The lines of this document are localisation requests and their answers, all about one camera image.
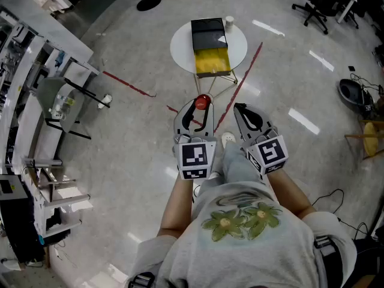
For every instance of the light blue jeans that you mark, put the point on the light blue jeans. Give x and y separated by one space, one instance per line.
238 166

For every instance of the white counter slab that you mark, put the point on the white counter slab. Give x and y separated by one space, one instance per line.
45 22

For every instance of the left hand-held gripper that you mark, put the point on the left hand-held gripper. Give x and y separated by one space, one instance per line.
195 157

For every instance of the red round object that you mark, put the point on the red round object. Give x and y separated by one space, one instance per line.
202 102

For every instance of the white flower print shirt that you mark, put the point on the white flower print shirt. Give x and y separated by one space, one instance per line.
240 250

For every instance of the grey machine box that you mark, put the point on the grey machine box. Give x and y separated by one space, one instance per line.
15 214

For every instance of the white paper cup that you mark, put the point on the white paper cup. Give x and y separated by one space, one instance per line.
229 24

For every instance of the white shoe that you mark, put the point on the white shoe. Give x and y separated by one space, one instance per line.
228 138

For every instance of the white bottle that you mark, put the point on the white bottle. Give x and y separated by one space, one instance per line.
104 101

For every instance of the round white side table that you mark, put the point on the round white side table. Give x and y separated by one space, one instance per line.
180 49

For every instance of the yellow wooden stool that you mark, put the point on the yellow wooden stool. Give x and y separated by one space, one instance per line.
370 138

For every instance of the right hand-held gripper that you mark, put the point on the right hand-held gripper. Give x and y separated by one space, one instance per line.
270 154

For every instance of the small black square plate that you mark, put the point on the small black square plate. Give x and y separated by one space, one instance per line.
351 68

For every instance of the grey round device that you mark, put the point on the grey round device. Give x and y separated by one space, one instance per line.
351 91

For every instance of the white metal shelving rack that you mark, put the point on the white metal shelving rack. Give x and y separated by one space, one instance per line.
27 124

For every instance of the clear plastic bottles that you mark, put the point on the clear plastic bottles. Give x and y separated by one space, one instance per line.
63 106

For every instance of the grey chair black legs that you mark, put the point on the grey chair black legs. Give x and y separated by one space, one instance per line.
51 94

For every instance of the person's left forearm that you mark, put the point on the person's left forearm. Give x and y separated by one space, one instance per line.
177 205

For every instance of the person's right forearm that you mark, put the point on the person's right forearm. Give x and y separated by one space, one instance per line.
289 193

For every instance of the black office chair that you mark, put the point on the black office chair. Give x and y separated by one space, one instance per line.
315 4

